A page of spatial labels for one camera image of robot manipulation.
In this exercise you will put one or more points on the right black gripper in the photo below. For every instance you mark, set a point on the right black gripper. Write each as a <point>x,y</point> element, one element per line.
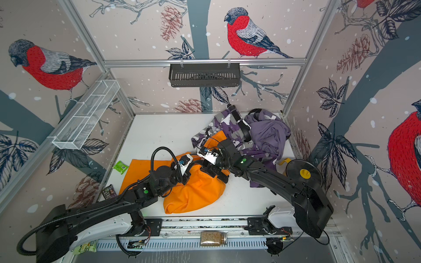
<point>210,170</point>

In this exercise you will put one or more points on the orange trousers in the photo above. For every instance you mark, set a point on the orange trousers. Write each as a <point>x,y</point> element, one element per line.
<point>201,190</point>

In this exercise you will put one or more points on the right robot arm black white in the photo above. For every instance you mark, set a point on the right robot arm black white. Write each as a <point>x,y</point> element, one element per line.
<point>312,209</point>

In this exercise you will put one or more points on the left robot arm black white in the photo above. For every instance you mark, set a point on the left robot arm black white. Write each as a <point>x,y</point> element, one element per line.
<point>120,215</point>

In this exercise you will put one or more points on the purple camouflage trousers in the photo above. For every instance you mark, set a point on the purple camouflage trousers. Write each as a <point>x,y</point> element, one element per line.
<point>225,127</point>

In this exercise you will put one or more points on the small green packet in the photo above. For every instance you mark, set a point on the small green packet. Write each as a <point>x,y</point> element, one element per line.
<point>120,167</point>

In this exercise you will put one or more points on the dark candy packet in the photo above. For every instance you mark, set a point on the dark candy packet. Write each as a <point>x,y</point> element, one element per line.
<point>109,192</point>

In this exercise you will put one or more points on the jar of grains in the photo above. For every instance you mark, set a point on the jar of grains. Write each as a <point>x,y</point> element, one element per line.
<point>213,239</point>

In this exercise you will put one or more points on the plain purple garment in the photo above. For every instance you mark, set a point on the plain purple garment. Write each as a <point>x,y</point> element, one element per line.
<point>268,132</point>

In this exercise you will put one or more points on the yellow object beside spool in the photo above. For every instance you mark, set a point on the yellow object beside spool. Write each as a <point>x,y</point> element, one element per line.
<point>286,161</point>

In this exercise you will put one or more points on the black spool yellow hub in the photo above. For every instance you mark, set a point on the black spool yellow hub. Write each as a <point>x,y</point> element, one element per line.
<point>303,171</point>

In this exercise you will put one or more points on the green snack bag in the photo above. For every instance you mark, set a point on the green snack bag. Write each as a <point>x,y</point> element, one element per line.
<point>87,247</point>

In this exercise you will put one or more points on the black perforated metal shelf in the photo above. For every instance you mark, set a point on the black perforated metal shelf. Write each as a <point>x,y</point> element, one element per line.
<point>204,75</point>

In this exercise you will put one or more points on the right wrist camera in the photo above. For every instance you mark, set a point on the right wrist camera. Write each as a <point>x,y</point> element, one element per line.
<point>209,155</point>

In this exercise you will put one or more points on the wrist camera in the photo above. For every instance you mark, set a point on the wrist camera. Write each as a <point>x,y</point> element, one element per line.
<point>209,155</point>
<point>184,163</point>

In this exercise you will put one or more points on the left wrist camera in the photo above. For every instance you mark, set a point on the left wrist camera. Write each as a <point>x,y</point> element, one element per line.
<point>184,163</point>

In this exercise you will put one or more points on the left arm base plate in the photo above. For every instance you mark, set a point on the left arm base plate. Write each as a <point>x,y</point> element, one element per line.
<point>148,227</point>

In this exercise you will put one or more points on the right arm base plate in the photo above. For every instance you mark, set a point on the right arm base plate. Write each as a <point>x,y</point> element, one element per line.
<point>262,226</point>

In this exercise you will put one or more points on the white wire mesh basket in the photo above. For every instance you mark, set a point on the white wire mesh basket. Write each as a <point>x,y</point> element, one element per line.
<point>88,113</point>

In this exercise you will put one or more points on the horizontal aluminium frame bar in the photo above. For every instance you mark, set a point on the horizontal aluminium frame bar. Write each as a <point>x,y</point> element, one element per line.
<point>154,63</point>

